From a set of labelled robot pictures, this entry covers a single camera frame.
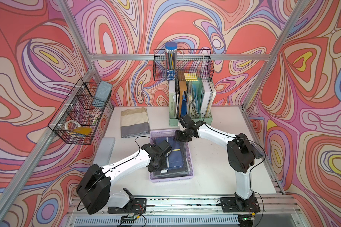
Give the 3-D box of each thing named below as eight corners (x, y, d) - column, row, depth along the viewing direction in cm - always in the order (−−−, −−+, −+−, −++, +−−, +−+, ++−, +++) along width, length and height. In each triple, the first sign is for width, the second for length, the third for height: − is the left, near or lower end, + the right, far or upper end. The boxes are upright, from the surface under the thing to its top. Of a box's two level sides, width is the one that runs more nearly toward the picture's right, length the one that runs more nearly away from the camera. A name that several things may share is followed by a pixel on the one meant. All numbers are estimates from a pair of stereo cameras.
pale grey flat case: (94, 166, 91) (91, 163, 87) (103, 140, 104) (101, 136, 100) (108, 166, 91) (106, 163, 87) (116, 140, 104) (114, 136, 100)
